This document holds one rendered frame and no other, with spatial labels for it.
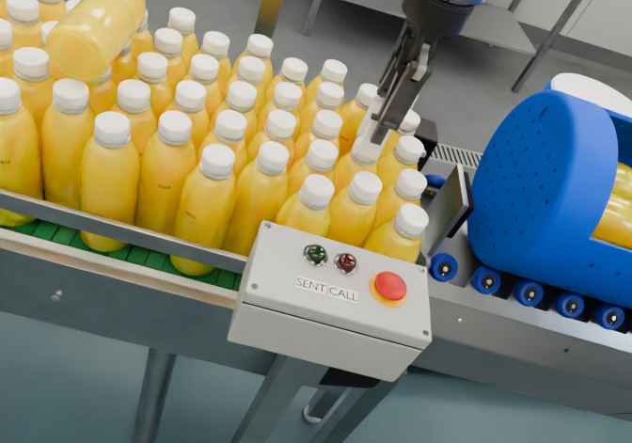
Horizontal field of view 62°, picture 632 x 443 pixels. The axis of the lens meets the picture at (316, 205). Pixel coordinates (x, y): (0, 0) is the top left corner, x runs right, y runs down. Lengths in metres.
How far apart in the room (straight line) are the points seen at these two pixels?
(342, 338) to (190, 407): 1.12
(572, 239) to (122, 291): 0.61
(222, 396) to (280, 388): 0.94
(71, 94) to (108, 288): 0.27
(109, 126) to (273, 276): 0.26
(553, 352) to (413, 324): 0.48
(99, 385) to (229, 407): 0.37
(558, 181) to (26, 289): 0.75
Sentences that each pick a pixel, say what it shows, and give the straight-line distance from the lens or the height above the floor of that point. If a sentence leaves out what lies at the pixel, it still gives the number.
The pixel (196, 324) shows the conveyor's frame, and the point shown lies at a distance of 0.81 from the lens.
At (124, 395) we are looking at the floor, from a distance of 1.66.
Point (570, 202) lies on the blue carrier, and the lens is 0.75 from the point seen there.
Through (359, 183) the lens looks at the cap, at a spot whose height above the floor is 1.11.
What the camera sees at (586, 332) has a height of 0.92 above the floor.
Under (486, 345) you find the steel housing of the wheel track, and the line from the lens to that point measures 0.97.
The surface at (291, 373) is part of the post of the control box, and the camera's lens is 0.71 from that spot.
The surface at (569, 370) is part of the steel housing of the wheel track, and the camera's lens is 1.06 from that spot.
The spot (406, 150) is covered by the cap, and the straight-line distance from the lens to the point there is 0.77.
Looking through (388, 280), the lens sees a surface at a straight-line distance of 0.57.
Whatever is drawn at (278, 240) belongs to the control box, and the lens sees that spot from 0.57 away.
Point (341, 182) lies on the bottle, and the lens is 0.75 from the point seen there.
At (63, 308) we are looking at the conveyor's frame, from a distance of 0.87.
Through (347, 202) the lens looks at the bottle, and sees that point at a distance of 0.69.
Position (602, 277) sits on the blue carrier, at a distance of 0.85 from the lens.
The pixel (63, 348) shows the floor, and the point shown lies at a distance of 1.73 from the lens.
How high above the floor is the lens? 1.52
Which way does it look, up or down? 43 degrees down
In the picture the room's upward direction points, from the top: 25 degrees clockwise
